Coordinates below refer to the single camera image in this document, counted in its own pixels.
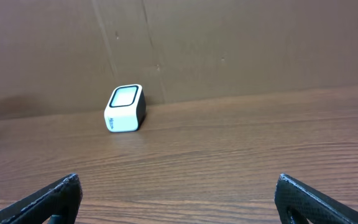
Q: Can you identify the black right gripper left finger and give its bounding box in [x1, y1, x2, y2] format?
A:
[0, 173, 83, 224]

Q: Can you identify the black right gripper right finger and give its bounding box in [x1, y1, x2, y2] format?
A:
[274, 174, 358, 224]

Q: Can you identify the white barcode scanner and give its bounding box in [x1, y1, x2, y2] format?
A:
[104, 84, 146, 133]

